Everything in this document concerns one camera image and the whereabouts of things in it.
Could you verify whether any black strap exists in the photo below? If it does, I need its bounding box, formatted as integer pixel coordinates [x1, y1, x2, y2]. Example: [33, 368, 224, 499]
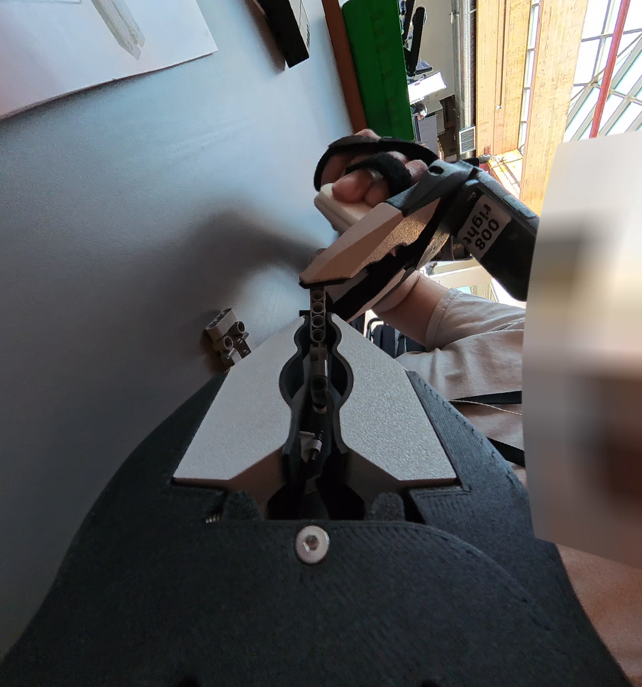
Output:
[450, 390, 525, 408]
[487, 436, 527, 468]

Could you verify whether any red steel beam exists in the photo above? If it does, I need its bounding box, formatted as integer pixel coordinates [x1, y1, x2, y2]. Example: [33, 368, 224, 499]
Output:
[589, 0, 631, 138]

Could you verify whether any person's right hand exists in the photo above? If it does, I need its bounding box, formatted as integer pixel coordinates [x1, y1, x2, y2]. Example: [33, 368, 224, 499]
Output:
[321, 129, 436, 209]

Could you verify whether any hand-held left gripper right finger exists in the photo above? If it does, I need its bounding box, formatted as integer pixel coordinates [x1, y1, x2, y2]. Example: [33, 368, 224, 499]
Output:
[329, 316, 458, 500]

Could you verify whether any silver ventilation duct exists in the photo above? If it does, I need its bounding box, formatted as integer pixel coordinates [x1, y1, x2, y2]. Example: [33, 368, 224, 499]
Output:
[452, 0, 479, 156]

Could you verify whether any green board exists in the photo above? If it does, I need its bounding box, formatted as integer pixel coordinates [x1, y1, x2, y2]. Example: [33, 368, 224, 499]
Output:
[341, 0, 416, 142]

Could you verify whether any person's right forearm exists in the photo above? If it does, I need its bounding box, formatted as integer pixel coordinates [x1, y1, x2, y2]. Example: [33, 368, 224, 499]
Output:
[375, 271, 452, 350]

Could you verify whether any white instruction booklet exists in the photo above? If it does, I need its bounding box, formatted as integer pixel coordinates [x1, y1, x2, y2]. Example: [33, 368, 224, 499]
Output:
[0, 0, 219, 130]

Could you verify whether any black flat box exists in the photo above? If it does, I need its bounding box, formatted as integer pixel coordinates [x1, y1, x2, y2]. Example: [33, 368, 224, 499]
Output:
[257, 0, 311, 69]

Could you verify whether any grey desk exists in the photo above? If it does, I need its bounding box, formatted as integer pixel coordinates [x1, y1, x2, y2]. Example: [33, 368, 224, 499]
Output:
[0, 0, 370, 687]

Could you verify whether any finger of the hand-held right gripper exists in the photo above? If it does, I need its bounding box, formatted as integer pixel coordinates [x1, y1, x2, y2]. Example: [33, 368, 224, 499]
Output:
[327, 262, 425, 323]
[298, 200, 446, 289]

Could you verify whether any grey curved panel assembly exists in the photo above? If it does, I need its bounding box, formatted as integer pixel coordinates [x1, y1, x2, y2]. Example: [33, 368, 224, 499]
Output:
[204, 307, 252, 372]

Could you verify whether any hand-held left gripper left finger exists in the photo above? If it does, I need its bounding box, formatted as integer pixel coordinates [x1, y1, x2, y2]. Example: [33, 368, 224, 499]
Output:
[172, 317, 307, 505]

